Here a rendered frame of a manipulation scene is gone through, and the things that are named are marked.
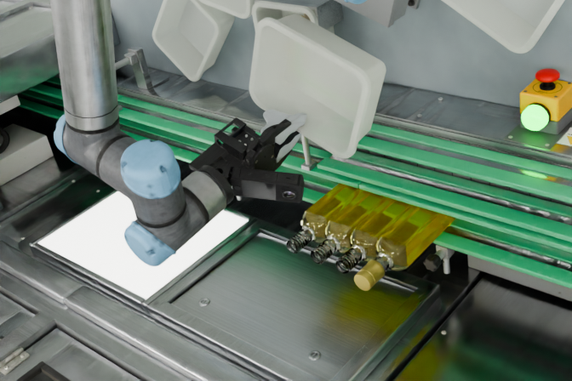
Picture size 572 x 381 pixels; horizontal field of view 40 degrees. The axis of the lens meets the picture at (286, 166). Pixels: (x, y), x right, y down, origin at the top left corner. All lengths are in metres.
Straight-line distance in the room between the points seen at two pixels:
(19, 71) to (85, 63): 1.05
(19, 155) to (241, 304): 0.97
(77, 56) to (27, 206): 1.14
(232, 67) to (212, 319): 0.69
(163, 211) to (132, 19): 1.15
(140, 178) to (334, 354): 0.53
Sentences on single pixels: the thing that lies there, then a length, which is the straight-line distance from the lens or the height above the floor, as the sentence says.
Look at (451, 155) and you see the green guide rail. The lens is 1.40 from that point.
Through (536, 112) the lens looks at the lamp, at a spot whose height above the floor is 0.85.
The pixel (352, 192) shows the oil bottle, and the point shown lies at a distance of 1.52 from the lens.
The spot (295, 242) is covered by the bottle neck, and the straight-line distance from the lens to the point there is 1.44.
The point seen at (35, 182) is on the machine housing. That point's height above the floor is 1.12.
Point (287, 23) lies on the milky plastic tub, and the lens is 1.26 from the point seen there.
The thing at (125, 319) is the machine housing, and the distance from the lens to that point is 1.60.
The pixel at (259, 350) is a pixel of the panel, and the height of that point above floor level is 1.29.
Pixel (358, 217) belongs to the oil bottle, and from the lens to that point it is 1.45.
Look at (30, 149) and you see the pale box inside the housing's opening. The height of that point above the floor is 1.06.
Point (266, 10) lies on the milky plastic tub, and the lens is 1.70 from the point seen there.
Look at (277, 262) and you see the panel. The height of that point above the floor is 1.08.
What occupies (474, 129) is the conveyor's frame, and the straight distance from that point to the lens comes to 1.43.
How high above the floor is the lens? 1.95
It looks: 37 degrees down
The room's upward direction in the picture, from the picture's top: 127 degrees counter-clockwise
